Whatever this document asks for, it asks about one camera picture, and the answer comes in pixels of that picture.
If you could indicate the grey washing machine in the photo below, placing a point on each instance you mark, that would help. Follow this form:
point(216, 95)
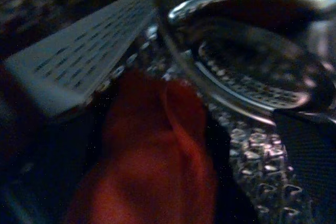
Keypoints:
point(78, 51)

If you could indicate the red cloth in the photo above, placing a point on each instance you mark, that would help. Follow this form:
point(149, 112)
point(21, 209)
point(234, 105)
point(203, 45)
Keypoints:
point(147, 161)

